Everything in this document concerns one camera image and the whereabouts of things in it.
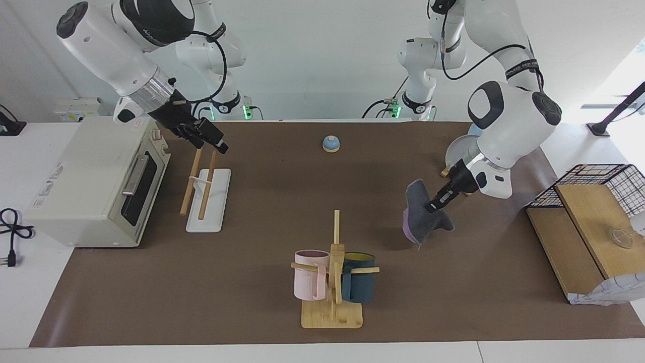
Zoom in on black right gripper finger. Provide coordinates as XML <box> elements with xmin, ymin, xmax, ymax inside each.
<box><xmin>199</xmin><ymin>118</ymin><xmax>229</xmax><ymax>155</ymax></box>
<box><xmin>178</xmin><ymin>128</ymin><xmax>205</xmax><ymax>150</ymax></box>

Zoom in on purple towel with grey back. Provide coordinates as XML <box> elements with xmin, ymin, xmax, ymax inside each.
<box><xmin>402</xmin><ymin>178</ymin><xmax>456</xmax><ymax>247</ymax></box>

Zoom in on white towel rack wooden bars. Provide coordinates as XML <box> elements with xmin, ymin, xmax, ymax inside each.
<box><xmin>179</xmin><ymin>145</ymin><xmax>232</xmax><ymax>234</ymax></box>

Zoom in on grey plate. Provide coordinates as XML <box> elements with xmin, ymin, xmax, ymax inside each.
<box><xmin>445</xmin><ymin>134</ymin><xmax>485</xmax><ymax>173</ymax></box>

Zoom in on brown table mat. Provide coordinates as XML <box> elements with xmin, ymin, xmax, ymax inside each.
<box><xmin>29</xmin><ymin>120</ymin><xmax>645</xmax><ymax>348</ymax></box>

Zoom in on beige toaster oven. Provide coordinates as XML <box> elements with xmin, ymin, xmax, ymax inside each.
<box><xmin>24</xmin><ymin>117</ymin><xmax>172</xmax><ymax>249</ymax></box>

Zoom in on dark teal mug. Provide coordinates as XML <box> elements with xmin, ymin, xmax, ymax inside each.
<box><xmin>341</xmin><ymin>252</ymin><xmax>376</xmax><ymax>305</ymax></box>

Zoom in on wooden shelf box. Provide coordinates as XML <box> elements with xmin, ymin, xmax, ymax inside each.
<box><xmin>525</xmin><ymin>184</ymin><xmax>645</xmax><ymax>304</ymax></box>

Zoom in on pink mug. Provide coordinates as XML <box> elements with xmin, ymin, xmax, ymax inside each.
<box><xmin>294</xmin><ymin>250</ymin><xmax>331</xmax><ymax>302</ymax></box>

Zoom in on wooden mug tree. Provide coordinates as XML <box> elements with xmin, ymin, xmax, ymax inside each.
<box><xmin>290</xmin><ymin>210</ymin><xmax>380</xmax><ymax>330</ymax></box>

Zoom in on clear glass lid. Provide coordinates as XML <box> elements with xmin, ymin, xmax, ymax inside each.
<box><xmin>608</xmin><ymin>226</ymin><xmax>634</xmax><ymax>249</ymax></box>

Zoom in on black right base cable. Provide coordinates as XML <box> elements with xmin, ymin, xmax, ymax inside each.
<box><xmin>190</xmin><ymin>97</ymin><xmax>215</xmax><ymax>122</ymax></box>

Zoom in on black base cable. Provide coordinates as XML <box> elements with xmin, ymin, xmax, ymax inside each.
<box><xmin>190</xmin><ymin>97</ymin><xmax>215</xmax><ymax>122</ymax></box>
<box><xmin>361</xmin><ymin>76</ymin><xmax>410</xmax><ymax>120</ymax></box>

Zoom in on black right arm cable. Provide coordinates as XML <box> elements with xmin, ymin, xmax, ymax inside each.
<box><xmin>174</xmin><ymin>29</ymin><xmax>228</xmax><ymax>107</ymax></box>

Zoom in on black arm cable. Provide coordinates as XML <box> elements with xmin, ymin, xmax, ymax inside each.
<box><xmin>437</xmin><ymin>8</ymin><xmax>546</xmax><ymax>92</ymax></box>
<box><xmin>174</xmin><ymin>29</ymin><xmax>228</xmax><ymax>107</ymax></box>

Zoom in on white wall socket box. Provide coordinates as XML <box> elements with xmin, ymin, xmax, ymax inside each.
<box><xmin>52</xmin><ymin>97</ymin><xmax>102</xmax><ymax>124</ymax></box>

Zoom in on black left base cable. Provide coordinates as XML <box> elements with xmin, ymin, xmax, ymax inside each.
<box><xmin>361</xmin><ymin>76</ymin><xmax>410</xmax><ymax>120</ymax></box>

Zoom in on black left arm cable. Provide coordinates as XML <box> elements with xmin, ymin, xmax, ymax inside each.
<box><xmin>437</xmin><ymin>8</ymin><xmax>546</xmax><ymax>92</ymax></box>

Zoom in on black wire basket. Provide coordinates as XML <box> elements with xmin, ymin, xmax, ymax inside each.
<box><xmin>524</xmin><ymin>163</ymin><xmax>645</xmax><ymax>218</ymax></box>

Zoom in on black clamp mount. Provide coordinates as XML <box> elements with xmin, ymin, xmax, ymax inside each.
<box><xmin>0</xmin><ymin>104</ymin><xmax>27</xmax><ymax>137</ymax></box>

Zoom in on black power cord with plug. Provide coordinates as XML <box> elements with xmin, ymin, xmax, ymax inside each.
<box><xmin>0</xmin><ymin>208</ymin><xmax>35</xmax><ymax>268</ymax></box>

